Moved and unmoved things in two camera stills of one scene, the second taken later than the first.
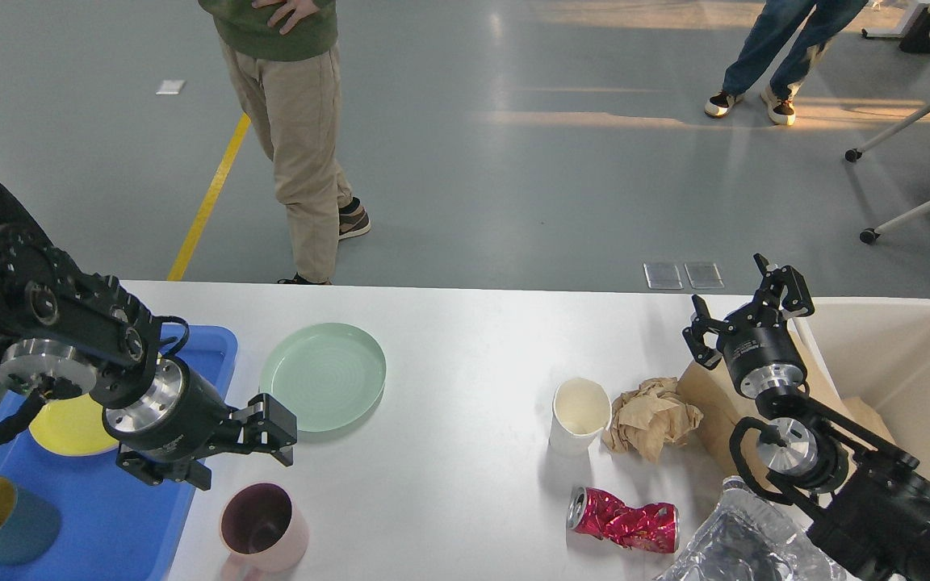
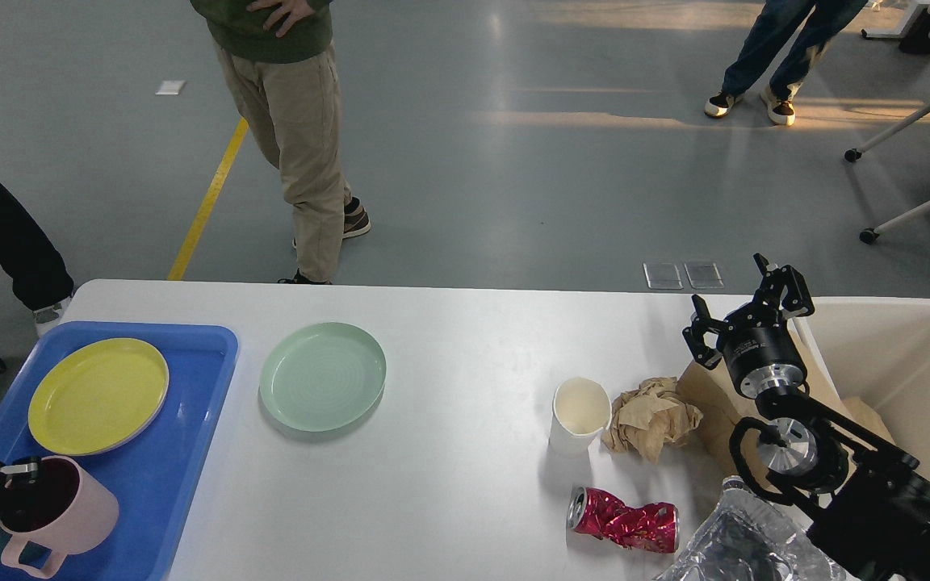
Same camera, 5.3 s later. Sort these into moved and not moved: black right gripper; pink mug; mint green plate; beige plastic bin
Moved: pink mug
Not moved: black right gripper; mint green plate; beige plastic bin
